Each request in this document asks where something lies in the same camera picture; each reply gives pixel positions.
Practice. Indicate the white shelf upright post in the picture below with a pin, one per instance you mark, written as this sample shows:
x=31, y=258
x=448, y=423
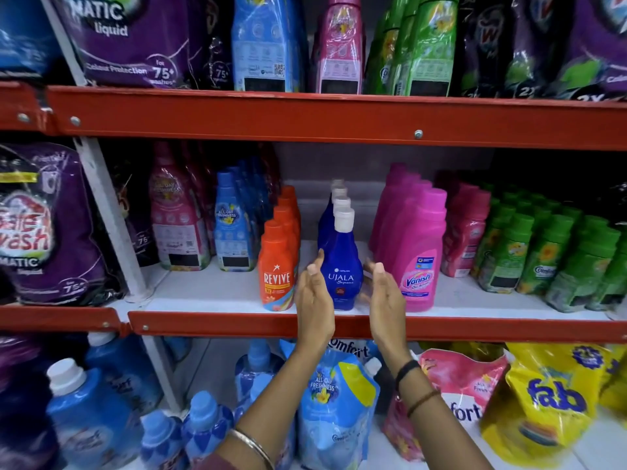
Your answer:
x=110, y=215

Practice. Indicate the brown thread wrist band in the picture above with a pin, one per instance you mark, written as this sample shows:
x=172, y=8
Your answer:
x=422, y=402

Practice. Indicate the light blue softener bottle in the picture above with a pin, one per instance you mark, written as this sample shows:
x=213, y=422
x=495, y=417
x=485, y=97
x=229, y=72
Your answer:
x=264, y=43

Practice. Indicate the pink softener refill pouch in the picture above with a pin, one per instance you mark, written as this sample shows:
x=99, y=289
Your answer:
x=465, y=381

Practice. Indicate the person's right hand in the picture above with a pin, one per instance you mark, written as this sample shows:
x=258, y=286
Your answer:
x=388, y=313

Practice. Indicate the long red shelf beam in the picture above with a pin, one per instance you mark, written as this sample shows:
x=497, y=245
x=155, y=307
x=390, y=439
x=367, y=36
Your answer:
x=441, y=330
x=318, y=119

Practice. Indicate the small blue patterned bottle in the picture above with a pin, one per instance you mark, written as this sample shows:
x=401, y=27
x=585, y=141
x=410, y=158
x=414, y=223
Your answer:
x=257, y=371
x=205, y=420
x=161, y=440

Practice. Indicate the large blue white-capped jug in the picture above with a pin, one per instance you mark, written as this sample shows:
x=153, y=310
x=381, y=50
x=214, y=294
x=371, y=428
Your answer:
x=93, y=416
x=127, y=367

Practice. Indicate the row of light blue softener bottles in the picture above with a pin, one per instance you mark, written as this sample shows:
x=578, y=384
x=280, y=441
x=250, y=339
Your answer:
x=232, y=225

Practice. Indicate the dark detergent pouch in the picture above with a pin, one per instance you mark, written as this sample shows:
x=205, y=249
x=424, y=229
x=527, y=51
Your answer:
x=134, y=215
x=218, y=43
x=534, y=43
x=482, y=43

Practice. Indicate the rows of green softener bottles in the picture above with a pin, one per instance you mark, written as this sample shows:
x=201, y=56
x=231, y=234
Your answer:
x=553, y=254

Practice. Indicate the purple bottle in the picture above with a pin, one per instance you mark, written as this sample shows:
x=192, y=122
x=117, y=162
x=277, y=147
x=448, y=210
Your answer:
x=19, y=411

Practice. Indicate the light blue softener refill pouch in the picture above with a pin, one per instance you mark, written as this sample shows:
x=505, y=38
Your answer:
x=333, y=416

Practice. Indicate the purple detergent pouch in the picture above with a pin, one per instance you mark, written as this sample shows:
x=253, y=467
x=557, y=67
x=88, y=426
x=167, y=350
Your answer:
x=132, y=39
x=54, y=230
x=595, y=48

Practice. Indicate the pink stain remover bottle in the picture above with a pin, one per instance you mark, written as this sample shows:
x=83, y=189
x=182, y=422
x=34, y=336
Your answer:
x=375, y=225
x=384, y=215
x=421, y=249
x=397, y=225

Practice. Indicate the person's left hand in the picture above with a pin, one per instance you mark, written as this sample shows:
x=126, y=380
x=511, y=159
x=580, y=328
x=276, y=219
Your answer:
x=313, y=308

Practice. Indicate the silver bangle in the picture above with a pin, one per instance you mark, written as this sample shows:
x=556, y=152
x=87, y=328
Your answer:
x=254, y=445

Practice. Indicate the dark blue white-capped bottle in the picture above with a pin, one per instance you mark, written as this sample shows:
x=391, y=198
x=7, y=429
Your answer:
x=337, y=183
x=345, y=269
x=338, y=193
x=326, y=234

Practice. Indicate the black wrist band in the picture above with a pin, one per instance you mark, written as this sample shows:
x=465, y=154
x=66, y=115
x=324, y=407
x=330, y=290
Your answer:
x=406, y=371

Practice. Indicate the pink fabric softener bottle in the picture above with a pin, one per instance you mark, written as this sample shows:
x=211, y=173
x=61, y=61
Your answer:
x=201, y=181
x=465, y=239
x=339, y=48
x=174, y=225
x=458, y=190

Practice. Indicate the person's left thumb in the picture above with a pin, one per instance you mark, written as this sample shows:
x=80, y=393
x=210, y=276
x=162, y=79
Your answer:
x=311, y=276

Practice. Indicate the green softener bottle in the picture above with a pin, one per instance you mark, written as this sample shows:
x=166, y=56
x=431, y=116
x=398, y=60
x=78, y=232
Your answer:
x=378, y=58
x=399, y=48
x=433, y=48

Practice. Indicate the short red shelf beam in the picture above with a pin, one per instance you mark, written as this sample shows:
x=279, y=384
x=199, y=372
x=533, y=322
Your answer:
x=54, y=319
x=19, y=107

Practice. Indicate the orange bottle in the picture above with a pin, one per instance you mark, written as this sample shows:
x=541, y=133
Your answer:
x=290, y=200
x=286, y=215
x=275, y=274
x=289, y=189

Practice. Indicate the blue detergent pouch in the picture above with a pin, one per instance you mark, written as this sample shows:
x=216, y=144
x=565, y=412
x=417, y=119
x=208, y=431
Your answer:
x=22, y=34

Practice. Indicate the yellow detergent pouch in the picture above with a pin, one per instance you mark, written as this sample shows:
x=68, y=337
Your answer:
x=617, y=381
x=548, y=401

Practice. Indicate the white shelf board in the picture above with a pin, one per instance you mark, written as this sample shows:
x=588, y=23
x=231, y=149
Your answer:
x=220, y=288

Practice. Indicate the person's left forearm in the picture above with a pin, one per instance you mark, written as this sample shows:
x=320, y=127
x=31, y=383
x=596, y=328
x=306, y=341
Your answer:
x=279, y=401

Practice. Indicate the person's right thumb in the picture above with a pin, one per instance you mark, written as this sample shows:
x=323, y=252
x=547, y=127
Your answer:
x=381, y=275

